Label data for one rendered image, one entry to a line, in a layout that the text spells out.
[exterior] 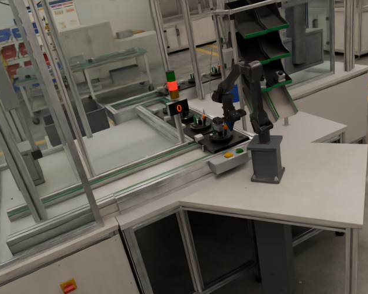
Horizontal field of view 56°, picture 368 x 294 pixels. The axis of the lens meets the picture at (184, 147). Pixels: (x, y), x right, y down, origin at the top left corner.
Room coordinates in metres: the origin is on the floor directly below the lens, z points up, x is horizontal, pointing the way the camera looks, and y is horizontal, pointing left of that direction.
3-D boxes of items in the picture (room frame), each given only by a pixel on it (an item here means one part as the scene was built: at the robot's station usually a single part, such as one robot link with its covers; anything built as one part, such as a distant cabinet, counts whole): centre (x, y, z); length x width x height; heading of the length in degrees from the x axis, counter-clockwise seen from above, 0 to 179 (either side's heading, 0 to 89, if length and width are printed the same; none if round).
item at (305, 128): (2.30, -0.07, 0.84); 1.50 x 1.41 x 0.03; 111
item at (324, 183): (1.58, -0.43, 0.84); 0.90 x 0.70 x 0.03; 58
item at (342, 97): (3.11, -1.16, 0.43); 1.11 x 0.68 x 0.86; 111
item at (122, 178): (1.80, 0.06, 0.91); 0.84 x 0.28 x 0.10; 111
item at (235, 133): (1.89, -0.23, 0.96); 0.24 x 0.24 x 0.02; 21
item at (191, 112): (2.35, -0.05, 1.01); 0.24 x 0.24 x 0.13; 21
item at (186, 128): (2.13, -0.14, 1.01); 0.24 x 0.24 x 0.13; 21
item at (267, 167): (1.54, -0.40, 0.96); 0.15 x 0.15 x 0.20; 58
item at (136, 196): (1.65, -0.03, 0.91); 0.89 x 0.06 x 0.11; 111
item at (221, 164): (1.66, -0.23, 0.93); 0.21 x 0.07 x 0.06; 111
